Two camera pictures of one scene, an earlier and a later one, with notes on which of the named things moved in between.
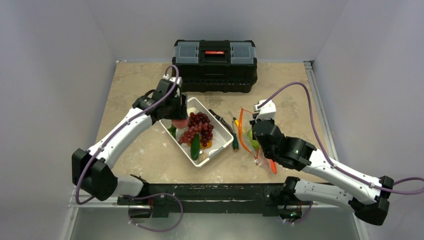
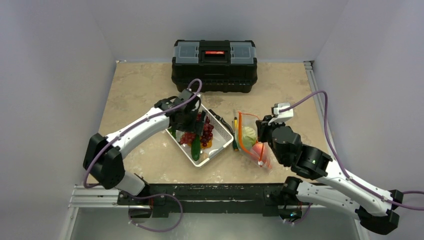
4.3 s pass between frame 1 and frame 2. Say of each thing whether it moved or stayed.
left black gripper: moved
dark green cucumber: stayed
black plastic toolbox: stayed
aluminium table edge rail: stayed
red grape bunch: stayed
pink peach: moved
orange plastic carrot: moved
